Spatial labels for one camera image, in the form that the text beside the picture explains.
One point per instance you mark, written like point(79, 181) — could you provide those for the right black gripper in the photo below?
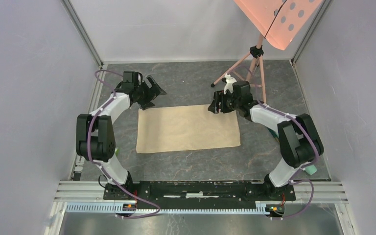
point(219, 97)

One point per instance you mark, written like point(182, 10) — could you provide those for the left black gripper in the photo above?
point(152, 93)

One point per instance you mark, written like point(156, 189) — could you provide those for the beige cloth napkin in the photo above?
point(184, 128)

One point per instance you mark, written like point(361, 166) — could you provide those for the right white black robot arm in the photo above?
point(299, 141)

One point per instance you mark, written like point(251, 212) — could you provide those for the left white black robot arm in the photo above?
point(95, 136)

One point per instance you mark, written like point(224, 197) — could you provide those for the pink music stand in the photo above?
point(278, 22)

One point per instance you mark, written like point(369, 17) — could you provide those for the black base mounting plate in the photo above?
point(198, 194)

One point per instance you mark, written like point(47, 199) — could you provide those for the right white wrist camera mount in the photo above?
point(229, 81)

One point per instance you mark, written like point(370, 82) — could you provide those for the white slotted cable duct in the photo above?
point(120, 208)

